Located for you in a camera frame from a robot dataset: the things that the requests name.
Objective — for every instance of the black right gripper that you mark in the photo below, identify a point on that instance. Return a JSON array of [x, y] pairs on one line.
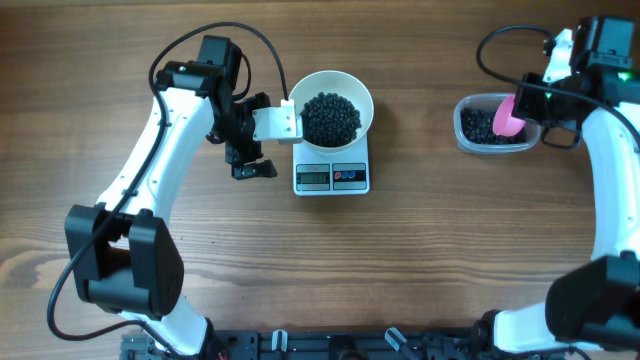
[[523, 107]]

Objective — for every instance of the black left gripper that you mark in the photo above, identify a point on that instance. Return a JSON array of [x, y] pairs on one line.
[[251, 151]]

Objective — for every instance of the pink scoop blue handle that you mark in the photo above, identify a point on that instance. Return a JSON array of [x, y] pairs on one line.
[[504, 123]]

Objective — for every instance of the white bowl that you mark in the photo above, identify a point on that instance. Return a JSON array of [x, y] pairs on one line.
[[342, 83]]

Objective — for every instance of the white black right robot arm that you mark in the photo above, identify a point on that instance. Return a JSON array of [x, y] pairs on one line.
[[591, 89]]

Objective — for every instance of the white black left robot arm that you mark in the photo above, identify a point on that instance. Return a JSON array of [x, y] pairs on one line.
[[122, 256]]

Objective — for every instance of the black beans in bowl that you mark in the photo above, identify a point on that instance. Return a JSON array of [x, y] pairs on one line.
[[330, 120]]

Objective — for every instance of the white digital kitchen scale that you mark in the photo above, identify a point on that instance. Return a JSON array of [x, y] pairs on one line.
[[331, 173]]

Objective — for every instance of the clear container of black beans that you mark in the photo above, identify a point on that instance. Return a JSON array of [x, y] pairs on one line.
[[473, 127]]

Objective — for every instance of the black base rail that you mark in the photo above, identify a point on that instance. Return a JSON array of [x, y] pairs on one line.
[[452, 344]]

